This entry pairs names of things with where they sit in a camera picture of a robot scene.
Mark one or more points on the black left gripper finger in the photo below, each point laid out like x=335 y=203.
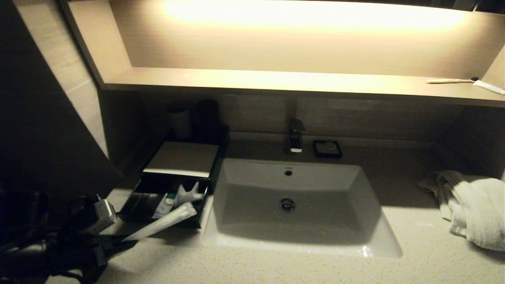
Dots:
x=116 y=239
x=122 y=247

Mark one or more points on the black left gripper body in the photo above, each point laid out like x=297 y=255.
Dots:
x=79 y=254

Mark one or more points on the long plain white packet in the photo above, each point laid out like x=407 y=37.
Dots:
x=171 y=217

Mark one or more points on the puffy white pouch packet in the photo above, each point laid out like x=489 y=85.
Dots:
x=189 y=195

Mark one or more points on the dark brown cup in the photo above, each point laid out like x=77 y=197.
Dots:
x=206 y=118

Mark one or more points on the black and orange left arm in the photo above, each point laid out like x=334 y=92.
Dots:
x=23 y=244

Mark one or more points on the small white tube green cap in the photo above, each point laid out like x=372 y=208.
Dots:
x=165 y=203

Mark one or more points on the pale grey cup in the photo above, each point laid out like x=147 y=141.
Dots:
x=180 y=120

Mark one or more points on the chrome sink drain plug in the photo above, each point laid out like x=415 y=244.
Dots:
x=287 y=204

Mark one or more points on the white ceramic sink basin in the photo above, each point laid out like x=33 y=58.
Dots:
x=300 y=213

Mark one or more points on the chrome faucet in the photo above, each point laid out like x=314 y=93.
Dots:
x=295 y=138

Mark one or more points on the black soap dish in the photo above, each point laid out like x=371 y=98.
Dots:
x=327 y=149

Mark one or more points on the warm LED light strip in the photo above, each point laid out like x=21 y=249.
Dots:
x=315 y=14

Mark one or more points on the white terry towel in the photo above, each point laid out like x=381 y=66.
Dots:
x=477 y=209

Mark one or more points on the white toothbrush black head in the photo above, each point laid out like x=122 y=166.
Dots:
x=449 y=80

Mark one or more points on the white toothpaste tube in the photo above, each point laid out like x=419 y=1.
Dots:
x=489 y=86

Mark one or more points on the wooden wall shelf niche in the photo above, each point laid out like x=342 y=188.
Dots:
x=276 y=81

